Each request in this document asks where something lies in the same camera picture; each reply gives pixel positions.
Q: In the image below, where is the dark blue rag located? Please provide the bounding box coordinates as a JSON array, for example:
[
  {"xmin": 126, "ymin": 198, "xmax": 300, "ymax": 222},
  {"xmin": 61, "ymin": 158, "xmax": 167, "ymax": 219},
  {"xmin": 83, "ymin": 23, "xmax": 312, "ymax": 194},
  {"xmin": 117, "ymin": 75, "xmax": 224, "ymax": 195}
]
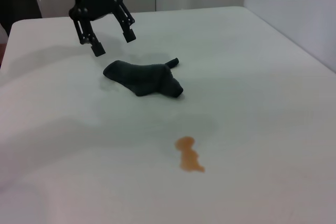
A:
[{"xmin": 102, "ymin": 57, "xmax": 184, "ymax": 98}]

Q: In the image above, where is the brown liquid stain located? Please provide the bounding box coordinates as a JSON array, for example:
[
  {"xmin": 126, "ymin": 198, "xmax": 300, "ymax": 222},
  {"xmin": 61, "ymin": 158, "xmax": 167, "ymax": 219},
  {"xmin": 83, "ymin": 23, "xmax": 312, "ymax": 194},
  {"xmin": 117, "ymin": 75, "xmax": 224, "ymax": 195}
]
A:
[{"xmin": 174, "ymin": 136, "xmax": 206, "ymax": 174}]

